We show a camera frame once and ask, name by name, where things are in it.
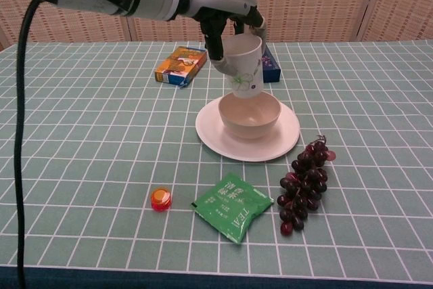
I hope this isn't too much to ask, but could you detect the floral print paper cup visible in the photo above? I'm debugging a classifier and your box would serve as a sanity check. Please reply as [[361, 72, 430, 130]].
[[221, 34, 265, 99]]

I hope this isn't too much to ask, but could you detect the beige round bowl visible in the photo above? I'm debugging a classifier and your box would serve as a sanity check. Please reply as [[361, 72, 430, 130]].
[[217, 91, 282, 140]]

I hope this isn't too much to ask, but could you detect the white paper plate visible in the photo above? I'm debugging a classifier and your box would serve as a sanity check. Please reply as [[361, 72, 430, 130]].
[[195, 95, 302, 162]]

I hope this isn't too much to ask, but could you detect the orange snack box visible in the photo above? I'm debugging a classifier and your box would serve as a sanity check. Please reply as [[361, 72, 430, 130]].
[[154, 46, 208, 89]]

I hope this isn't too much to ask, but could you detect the dark blue long box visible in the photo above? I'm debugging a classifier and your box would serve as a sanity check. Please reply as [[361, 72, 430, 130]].
[[260, 43, 281, 84]]

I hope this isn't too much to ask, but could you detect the bamboo folding screen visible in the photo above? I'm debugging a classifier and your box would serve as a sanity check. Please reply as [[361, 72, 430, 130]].
[[0, 0, 433, 50]]

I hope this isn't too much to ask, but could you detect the purple grape bunch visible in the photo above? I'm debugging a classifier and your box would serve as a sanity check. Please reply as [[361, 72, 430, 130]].
[[277, 134, 337, 237]]

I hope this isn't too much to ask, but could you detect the green checked tablecloth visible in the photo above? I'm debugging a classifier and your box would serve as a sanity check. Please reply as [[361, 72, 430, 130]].
[[0, 41, 433, 289]]

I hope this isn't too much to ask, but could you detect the small red orange cap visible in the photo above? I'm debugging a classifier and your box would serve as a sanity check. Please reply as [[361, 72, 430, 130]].
[[150, 185, 173, 212]]

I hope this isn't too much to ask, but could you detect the green tea packet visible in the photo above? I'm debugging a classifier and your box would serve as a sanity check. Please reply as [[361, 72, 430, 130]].
[[189, 172, 275, 245]]

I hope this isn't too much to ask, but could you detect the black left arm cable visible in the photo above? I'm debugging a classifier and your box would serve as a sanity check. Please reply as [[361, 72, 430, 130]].
[[13, 0, 141, 289]]

